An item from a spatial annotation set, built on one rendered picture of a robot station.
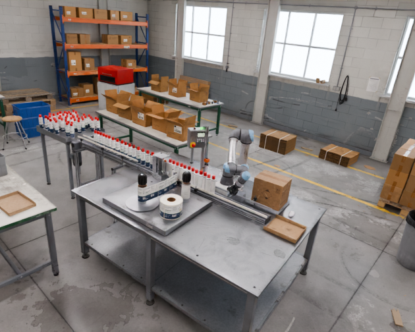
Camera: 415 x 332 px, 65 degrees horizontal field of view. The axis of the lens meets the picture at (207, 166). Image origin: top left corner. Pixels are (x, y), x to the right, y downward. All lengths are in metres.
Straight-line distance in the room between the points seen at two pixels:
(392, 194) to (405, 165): 0.51
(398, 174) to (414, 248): 1.52
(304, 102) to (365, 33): 1.94
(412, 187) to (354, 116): 2.86
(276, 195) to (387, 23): 5.36
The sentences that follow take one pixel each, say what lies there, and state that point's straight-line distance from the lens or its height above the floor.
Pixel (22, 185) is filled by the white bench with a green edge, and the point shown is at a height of 0.80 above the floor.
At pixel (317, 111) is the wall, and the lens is 8.33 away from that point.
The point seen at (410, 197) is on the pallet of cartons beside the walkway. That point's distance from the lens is 5.73.
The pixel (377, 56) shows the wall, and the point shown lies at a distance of 7.83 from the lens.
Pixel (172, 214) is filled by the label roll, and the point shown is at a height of 0.94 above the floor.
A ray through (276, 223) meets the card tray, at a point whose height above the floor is 0.83.
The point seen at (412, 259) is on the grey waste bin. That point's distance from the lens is 4.55.
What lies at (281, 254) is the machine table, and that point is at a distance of 2.73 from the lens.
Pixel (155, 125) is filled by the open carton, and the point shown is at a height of 0.85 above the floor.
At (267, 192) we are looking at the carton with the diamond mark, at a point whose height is 1.01.
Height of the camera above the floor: 2.47
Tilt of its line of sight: 24 degrees down
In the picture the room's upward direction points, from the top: 5 degrees clockwise
